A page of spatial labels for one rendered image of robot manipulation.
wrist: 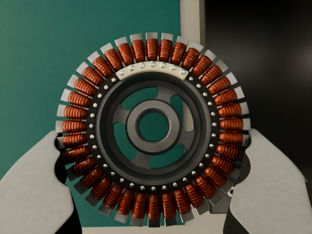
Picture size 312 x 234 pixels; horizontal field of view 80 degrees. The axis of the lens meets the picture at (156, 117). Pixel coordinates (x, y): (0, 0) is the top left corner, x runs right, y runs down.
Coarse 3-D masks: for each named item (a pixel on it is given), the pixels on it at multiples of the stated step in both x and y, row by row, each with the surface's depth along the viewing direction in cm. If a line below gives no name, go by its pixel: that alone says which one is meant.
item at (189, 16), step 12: (180, 0) 19; (192, 0) 19; (180, 12) 19; (192, 12) 19; (180, 24) 19; (192, 24) 19; (192, 36) 19; (192, 120) 19; (204, 216) 19; (216, 216) 19; (84, 228) 19; (96, 228) 19; (108, 228) 19; (120, 228) 19; (132, 228) 19; (144, 228) 19; (156, 228) 19; (168, 228) 19; (180, 228) 19; (192, 228) 19; (204, 228) 19; (216, 228) 19
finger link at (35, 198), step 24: (48, 144) 10; (24, 168) 9; (48, 168) 8; (0, 192) 7; (24, 192) 7; (48, 192) 7; (0, 216) 6; (24, 216) 6; (48, 216) 6; (72, 216) 7
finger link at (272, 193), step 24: (264, 144) 10; (240, 168) 10; (264, 168) 8; (288, 168) 8; (240, 192) 7; (264, 192) 7; (288, 192) 7; (240, 216) 6; (264, 216) 6; (288, 216) 6
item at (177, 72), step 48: (144, 48) 11; (192, 48) 11; (96, 96) 11; (192, 96) 12; (240, 96) 11; (96, 144) 11; (144, 144) 11; (192, 144) 12; (240, 144) 10; (96, 192) 10; (144, 192) 10; (192, 192) 10
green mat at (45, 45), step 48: (0, 0) 19; (48, 0) 19; (96, 0) 19; (144, 0) 19; (0, 48) 19; (48, 48) 19; (96, 48) 19; (0, 96) 19; (48, 96) 19; (144, 96) 19; (0, 144) 19
